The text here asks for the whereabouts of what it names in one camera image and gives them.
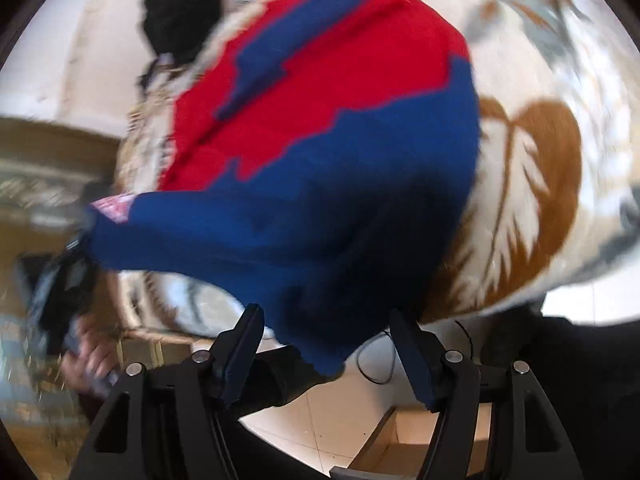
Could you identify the person's left hand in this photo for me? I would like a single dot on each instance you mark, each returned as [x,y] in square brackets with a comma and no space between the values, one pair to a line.
[85,370]

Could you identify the black garment pile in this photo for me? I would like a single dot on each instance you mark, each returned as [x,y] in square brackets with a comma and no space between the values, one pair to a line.
[179,27]

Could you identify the wooden glass wardrobe door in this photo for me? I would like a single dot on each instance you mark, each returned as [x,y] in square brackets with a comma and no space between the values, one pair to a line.
[48,175]

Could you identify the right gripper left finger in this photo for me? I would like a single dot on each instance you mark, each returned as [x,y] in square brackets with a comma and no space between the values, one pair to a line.
[168,422]

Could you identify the cardboard box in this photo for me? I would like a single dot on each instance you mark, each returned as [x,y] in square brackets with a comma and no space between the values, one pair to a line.
[396,449]

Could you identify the leaf pattern cream blanket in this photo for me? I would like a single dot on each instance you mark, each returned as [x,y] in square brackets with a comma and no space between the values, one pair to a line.
[556,176]

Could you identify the red and blue knit sweater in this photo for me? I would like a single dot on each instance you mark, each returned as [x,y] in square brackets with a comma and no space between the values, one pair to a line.
[318,169]

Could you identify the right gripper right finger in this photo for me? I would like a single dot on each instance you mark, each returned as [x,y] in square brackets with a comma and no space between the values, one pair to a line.
[526,437]

